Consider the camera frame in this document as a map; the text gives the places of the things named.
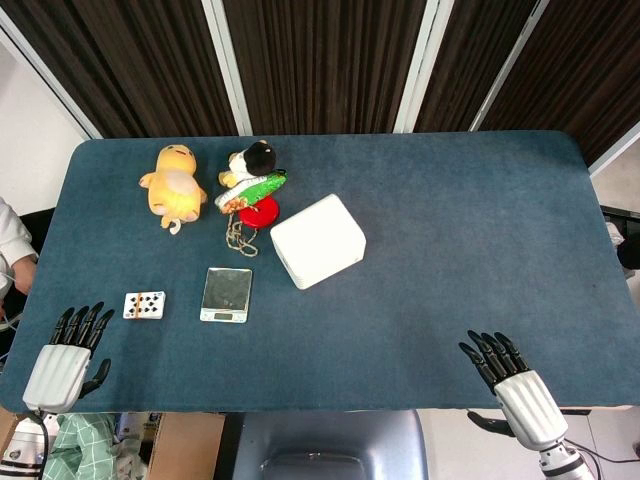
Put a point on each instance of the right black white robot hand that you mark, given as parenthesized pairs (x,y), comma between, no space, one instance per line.
(532,407)

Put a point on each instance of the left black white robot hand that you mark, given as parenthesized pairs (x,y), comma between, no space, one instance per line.
(57,372)

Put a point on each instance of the banded playing card deck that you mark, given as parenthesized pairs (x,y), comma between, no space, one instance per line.
(144,305)

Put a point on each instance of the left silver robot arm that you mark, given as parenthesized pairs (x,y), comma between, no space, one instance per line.
(22,445)

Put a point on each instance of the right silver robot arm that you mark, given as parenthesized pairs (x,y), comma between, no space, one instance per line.
(562,462)

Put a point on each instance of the silver digital scale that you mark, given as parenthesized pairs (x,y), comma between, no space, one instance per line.
(226,292)

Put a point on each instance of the green checked cloth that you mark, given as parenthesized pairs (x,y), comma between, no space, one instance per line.
(85,450)

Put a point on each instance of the person in white clothes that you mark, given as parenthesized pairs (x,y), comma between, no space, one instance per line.
(12,235)

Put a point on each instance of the brown cardboard box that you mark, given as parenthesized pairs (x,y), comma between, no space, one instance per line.
(187,445)

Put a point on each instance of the blue table cloth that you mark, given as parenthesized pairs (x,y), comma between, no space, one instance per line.
(425,280)

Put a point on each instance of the dark equipment beside table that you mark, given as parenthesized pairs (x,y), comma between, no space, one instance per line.
(625,240)

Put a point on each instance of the yellow plush toy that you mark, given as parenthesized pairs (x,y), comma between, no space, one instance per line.
(175,185)

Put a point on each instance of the red round disc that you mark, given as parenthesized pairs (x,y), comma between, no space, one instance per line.
(260,216)

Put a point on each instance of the white ribbed plastic box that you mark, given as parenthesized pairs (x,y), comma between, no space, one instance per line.
(317,240)

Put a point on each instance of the green snack bag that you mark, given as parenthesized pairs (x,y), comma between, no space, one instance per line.
(260,189)

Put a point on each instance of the black white plush toy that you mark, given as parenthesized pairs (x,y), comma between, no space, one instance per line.
(252,157)

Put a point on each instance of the dark slatted screen panel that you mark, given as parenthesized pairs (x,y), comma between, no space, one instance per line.
(325,60)
(125,60)
(475,60)
(590,65)

